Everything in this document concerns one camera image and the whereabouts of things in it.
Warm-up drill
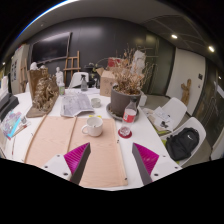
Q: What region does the printed newspaper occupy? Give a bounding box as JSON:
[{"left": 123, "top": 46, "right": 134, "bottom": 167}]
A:
[{"left": 59, "top": 91, "right": 95, "bottom": 118}]

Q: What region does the black backpack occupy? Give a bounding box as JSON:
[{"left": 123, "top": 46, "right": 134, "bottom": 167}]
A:
[{"left": 165, "top": 127, "right": 200, "bottom": 162}]

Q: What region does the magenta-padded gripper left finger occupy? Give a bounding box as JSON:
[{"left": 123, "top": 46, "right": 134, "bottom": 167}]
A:
[{"left": 42, "top": 142, "right": 92, "bottom": 186}]

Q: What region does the dried plant in grey pot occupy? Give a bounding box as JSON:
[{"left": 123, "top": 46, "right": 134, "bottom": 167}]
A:
[{"left": 108, "top": 46, "right": 156, "bottom": 118}]

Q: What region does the red box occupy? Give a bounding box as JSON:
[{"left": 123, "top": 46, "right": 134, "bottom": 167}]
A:
[{"left": 107, "top": 57, "right": 122, "bottom": 69}]

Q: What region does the black box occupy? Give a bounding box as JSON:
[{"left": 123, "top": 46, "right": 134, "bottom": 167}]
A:
[{"left": 0, "top": 93, "right": 20, "bottom": 121}]

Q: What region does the grey plant saucer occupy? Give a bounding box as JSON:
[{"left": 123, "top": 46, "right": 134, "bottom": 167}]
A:
[{"left": 105, "top": 102, "right": 141, "bottom": 122}]

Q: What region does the white mug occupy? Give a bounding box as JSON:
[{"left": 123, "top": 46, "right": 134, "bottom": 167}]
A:
[{"left": 80, "top": 115, "right": 104, "bottom": 138}]

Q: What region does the grey spray bottle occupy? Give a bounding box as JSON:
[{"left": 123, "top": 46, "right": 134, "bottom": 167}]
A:
[{"left": 80, "top": 73, "right": 89, "bottom": 92}]

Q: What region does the small green bottle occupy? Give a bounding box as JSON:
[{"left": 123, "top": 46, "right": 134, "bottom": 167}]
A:
[{"left": 58, "top": 82, "right": 66, "bottom": 97}]

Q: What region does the white swivel chair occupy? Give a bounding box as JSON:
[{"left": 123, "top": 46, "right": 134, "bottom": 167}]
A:
[{"left": 68, "top": 71, "right": 90, "bottom": 89}]

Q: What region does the brown relief sculpture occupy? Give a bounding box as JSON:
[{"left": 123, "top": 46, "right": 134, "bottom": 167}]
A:
[{"left": 25, "top": 66, "right": 60, "bottom": 119}]

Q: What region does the cardboard box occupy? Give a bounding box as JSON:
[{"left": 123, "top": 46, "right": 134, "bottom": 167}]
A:
[{"left": 96, "top": 66, "right": 116, "bottom": 98}]

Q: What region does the small white cup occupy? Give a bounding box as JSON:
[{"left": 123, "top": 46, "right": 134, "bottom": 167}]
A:
[{"left": 90, "top": 97, "right": 102, "bottom": 109}]

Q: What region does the light wooden board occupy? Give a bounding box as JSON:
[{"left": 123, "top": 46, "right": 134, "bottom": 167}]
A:
[
  {"left": 68, "top": 117, "right": 129, "bottom": 189},
  {"left": 24, "top": 115, "right": 78, "bottom": 168}
]

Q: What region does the clear red-labelled drink bottle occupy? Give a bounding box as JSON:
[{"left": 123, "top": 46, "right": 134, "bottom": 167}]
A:
[{"left": 119, "top": 96, "right": 139, "bottom": 138}]

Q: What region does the white chair with papers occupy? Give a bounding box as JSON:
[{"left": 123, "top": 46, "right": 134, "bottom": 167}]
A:
[{"left": 146, "top": 97, "right": 188, "bottom": 134}]

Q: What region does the stack of papers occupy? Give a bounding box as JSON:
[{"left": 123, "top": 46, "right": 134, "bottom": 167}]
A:
[{"left": 148, "top": 106, "right": 174, "bottom": 131}]

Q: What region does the wooden easel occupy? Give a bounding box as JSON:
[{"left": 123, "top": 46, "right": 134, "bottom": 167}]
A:
[{"left": 63, "top": 50, "right": 82, "bottom": 79}]

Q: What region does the white torso statue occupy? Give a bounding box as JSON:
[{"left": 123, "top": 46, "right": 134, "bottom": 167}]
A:
[{"left": 131, "top": 49, "right": 147, "bottom": 76}]

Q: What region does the wooden figure sculpture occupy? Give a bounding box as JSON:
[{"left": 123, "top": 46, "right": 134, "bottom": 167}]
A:
[{"left": 180, "top": 78, "right": 193, "bottom": 107}]

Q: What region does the black wall screen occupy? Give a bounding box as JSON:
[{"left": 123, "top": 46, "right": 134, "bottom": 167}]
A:
[{"left": 30, "top": 31, "right": 72, "bottom": 64}]

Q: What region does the colourful book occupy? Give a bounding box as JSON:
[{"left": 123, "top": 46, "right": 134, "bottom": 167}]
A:
[{"left": 0, "top": 110, "right": 29, "bottom": 140}]

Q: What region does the white cabinet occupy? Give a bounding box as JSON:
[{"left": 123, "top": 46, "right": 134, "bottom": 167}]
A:
[{"left": 9, "top": 43, "right": 30, "bottom": 96}]

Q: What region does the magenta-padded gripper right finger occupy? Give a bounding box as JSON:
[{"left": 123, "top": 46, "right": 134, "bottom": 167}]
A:
[{"left": 131, "top": 142, "right": 183, "bottom": 186}]

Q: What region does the white chair with backpack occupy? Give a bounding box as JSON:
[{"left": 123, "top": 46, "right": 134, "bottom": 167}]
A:
[{"left": 161, "top": 116, "right": 207, "bottom": 167}]

